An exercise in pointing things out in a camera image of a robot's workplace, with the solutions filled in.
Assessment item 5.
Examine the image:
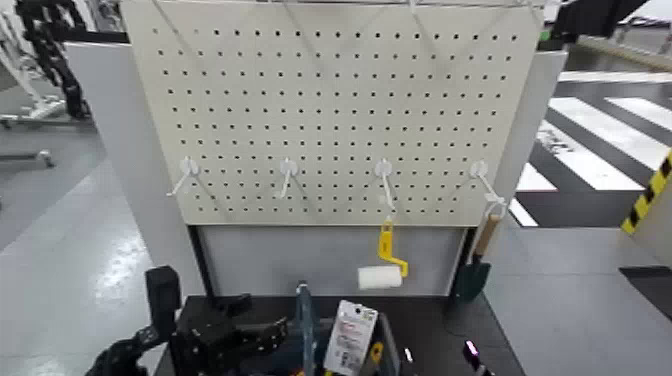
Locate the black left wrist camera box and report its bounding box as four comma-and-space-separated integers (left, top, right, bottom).
145, 265, 182, 337

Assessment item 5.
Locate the beige perforated pegboard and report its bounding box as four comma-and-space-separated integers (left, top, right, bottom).
120, 0, 545, 228

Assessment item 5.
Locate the beige board with hazard stripes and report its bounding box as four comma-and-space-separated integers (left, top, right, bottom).
620, 149, 672, 266

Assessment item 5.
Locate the white packaged card item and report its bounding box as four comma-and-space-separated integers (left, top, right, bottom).
322, 300, 379, 376

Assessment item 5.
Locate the black background equipment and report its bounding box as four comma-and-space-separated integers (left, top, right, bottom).
535, 0, 652, 51

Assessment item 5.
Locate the white pegboard hook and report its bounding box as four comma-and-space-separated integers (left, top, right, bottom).
166, 156, 201, 198
373, 158, 399, 221
468, 159, 509, 219
273, 157, 299, 201

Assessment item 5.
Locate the white partition panel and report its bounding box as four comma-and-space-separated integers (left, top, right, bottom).
62, 41, 569, 298

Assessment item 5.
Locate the yellow handled white paint roller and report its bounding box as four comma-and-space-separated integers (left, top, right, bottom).
357, 217, 410, 291

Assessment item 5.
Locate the black cable chain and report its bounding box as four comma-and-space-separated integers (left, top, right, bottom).
14, 0, 93, 121

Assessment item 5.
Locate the grey bar with caster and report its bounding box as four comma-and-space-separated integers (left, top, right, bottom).
0, 149, 56, 169

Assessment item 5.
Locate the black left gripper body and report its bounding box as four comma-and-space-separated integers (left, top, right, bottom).
170, 301, 248, 376

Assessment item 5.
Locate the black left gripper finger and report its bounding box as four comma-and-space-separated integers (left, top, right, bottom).
236, 316, 290, 354
212, 293, 253, 317

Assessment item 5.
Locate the white metal stand frame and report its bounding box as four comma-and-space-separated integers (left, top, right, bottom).
0, 10, 69, 130

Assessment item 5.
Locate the black floor mat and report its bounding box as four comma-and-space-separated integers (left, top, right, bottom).
619, 264, 672, 323

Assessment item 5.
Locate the green trowel wooden handle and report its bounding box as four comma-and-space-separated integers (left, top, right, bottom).
453, 212, 503, 303

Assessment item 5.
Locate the grey plastic crate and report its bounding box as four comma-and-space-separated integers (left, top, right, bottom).
283, 312, 403, 376

